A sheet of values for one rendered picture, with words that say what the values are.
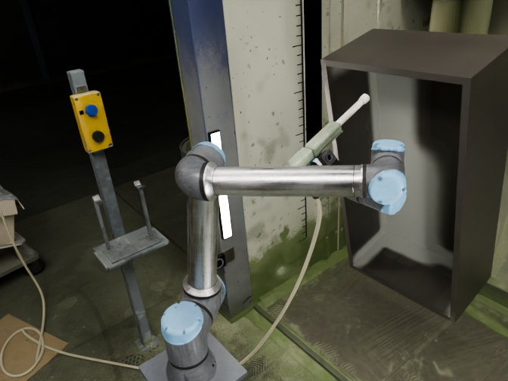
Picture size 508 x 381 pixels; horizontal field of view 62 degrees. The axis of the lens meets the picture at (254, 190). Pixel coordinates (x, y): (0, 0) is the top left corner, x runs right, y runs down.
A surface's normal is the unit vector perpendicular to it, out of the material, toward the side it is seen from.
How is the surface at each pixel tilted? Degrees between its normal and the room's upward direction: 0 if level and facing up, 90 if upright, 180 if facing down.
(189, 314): 5
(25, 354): 0
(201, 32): 90
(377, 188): 90
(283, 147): 90
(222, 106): 90
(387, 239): 12
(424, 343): 0
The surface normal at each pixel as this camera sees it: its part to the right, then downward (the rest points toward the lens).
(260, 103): 0.62, 0.33
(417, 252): -0.22, -0.79
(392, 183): -0.17, 0.45
